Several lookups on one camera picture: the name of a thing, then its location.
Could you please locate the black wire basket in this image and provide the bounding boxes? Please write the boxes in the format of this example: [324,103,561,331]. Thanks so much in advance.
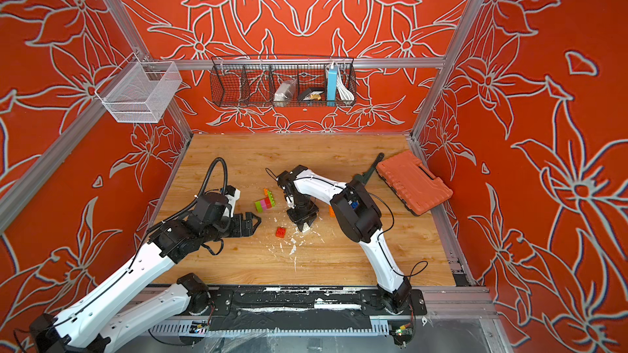
[210,55,358,108]

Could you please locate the white cables in basket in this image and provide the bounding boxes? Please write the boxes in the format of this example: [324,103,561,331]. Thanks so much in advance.
[336,72,355,106]

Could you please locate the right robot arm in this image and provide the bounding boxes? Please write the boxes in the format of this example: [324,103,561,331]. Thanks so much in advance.
[276,165,412,313]

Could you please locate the left black corrugated cable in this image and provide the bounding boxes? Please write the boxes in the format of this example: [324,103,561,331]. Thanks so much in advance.
[200,157,229,197]

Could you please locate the small red lego brick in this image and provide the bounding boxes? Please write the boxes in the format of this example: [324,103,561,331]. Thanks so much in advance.
[275,227,286,239]

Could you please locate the clear plastic bin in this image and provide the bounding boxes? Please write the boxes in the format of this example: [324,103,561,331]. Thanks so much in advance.
[96,61,183,124]

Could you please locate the dark green clamp tool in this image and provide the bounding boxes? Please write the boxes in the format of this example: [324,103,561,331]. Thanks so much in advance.
[353,153,385,185]

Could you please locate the black small box in basket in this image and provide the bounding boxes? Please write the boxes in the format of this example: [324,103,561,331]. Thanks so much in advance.
[297,87,326,102]

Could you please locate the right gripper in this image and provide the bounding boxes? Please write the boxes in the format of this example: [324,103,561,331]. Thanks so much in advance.
[285,197,317,234]

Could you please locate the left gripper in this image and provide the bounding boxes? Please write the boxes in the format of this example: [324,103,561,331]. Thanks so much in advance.
[203,211,263,244]

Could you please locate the red plastic tool case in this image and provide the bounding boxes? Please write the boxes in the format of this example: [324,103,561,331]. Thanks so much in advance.
[376,150,453,216]

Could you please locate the plastic bag in basket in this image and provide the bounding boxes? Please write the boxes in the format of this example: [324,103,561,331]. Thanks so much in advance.
[272,79,298,107]

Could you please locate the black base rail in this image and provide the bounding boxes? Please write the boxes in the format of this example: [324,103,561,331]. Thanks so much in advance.
[165,283,428,332]

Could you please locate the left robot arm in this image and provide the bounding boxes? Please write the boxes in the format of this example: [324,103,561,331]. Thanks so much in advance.
[29,209,262,352]

